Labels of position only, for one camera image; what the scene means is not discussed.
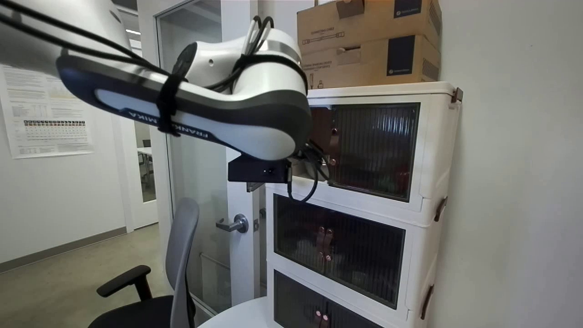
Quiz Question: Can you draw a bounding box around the black velcro cable strap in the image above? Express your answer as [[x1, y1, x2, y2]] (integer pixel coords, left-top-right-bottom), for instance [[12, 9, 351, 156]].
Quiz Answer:
[[155, 71, 187, 138]]

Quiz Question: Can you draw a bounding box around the white framed glass door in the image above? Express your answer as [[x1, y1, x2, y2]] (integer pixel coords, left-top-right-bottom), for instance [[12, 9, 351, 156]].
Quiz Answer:
[[153, 0, 264, 313]]

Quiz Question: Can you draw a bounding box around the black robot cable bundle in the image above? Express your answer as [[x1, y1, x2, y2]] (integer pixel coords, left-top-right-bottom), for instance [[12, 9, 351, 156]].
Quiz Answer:
[[0, 0, 333, 205]]

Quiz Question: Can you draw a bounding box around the smoked translucent cabinet door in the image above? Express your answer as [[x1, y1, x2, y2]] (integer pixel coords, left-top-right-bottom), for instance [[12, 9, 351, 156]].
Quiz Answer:
[[324, 207, 408, 311], [317, 295, 386, 328], [271, 269, 320, 328], [271, 193, 328, 284], [331, 102, 422, 204], [308, 103, 335, 185]]

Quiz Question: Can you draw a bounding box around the white door with small window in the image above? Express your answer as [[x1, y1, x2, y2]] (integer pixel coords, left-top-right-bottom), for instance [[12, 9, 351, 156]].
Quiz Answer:
[[124, 116, 162, 233]]

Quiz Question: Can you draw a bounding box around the grey and black office chair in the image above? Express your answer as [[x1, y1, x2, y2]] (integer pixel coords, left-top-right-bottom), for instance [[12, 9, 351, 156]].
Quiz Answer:
[[87, 196, 202, 328]]

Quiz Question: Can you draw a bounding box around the silver door handle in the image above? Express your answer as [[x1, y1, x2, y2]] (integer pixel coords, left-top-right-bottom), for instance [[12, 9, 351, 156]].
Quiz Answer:
[[213, 211, 251, 236]]

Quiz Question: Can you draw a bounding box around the printed paper wall poster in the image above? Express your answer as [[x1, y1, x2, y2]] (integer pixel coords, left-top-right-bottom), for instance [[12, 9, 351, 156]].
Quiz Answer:
[[0, 61, 96, 162]]

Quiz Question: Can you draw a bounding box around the white three-tier storage cabinet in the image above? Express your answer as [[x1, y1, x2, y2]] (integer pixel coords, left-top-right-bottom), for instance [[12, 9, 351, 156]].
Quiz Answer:
[[262, 80, 464, 328]]

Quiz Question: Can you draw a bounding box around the flat brown cardboard box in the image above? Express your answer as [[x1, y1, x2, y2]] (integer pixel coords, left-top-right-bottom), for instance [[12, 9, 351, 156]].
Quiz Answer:
[[299, 32, 441, 91], [295, 0, 442, 54]]

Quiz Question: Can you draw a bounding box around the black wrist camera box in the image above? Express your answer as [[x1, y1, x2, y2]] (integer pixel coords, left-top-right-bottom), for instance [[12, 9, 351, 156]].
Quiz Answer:
[[226, 153, 293, 185]]

